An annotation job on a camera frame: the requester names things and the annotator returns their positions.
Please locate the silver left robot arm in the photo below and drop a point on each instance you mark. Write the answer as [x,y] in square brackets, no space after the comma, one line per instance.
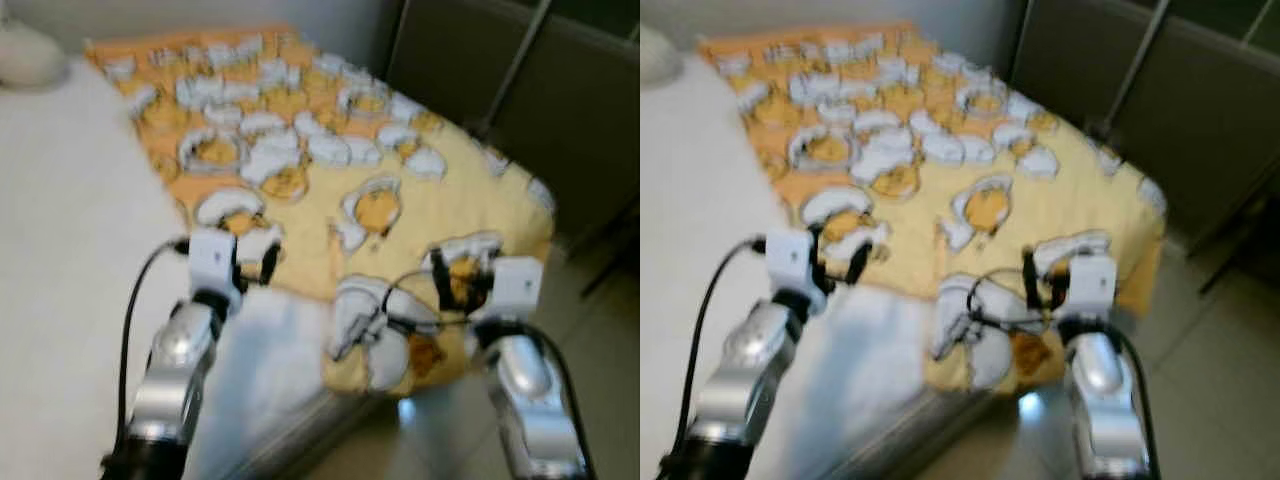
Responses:
[180,370]
[745,370]

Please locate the sliding wardrobe doors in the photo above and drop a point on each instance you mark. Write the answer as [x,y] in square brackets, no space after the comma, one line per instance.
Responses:
[560,120]
[1200,100]

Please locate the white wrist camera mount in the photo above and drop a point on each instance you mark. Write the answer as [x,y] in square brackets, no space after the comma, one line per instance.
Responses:
[788,258]
[518,288]
[212,260]
[1092,285]

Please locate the white quilted mattress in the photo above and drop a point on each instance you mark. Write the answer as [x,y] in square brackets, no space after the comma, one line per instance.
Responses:
[70,250]
[700,200]

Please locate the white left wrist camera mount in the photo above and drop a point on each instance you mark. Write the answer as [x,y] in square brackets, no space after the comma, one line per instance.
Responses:
[212,260]
[788,258]

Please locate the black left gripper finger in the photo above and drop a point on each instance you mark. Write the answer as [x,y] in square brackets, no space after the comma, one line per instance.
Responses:
[238,265]
[270,263]
[818,262]
[860,263]

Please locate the yellow cartoon egg blanket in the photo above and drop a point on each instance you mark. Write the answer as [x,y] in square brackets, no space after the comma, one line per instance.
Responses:
[350,170]
[950,170]

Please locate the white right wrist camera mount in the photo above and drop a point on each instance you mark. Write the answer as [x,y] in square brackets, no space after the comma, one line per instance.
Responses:
[518,288]
[1092,285]

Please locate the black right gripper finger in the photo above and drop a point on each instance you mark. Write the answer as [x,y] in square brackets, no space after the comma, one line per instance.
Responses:
[1030,278]
[441,280]
[486,285]
[1058,285]

